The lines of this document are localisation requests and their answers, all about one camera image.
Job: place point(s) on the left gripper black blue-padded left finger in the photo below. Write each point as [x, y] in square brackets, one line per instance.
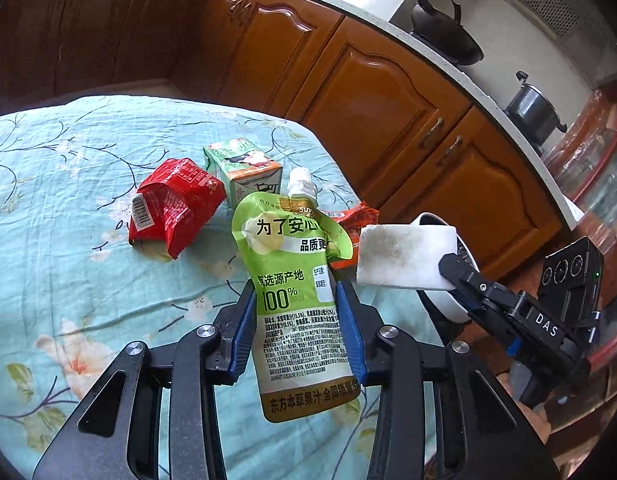
[236, 328]

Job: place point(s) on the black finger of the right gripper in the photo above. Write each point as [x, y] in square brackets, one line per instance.
[486, 302]

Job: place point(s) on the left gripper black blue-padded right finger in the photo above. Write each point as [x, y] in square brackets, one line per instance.
[360, 325]

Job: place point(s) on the white foam sponge block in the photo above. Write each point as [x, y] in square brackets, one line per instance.
[404, 255]

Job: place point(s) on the green juice spout pouch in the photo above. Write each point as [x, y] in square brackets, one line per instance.
[287, 245]

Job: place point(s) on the red snack bag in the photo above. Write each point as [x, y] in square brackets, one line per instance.
[173, 204]

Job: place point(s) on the green milk carton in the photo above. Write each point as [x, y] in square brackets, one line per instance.
[243, 168]

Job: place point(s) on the wooden kitchen cabinets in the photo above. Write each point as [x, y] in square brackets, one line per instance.
[406, 139]

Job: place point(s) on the person's right hand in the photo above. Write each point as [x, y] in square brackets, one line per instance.
[537, 417]

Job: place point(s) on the orange red snack wrapper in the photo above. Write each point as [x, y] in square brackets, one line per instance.
[353, 220]

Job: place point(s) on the light blue floral tablecloth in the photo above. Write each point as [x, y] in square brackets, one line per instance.
[73, 292]

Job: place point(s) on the red framed plastic covered shelf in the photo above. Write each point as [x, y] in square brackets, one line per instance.
[584, 165]

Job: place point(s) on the black cooking pot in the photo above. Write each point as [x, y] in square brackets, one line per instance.
[533, 115]

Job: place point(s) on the black wok pan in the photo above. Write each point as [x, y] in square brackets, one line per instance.
[445, 34]

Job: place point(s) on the white countertop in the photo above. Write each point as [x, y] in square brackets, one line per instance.
[568, 212]

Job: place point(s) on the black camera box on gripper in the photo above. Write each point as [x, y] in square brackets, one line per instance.
[571, 282]

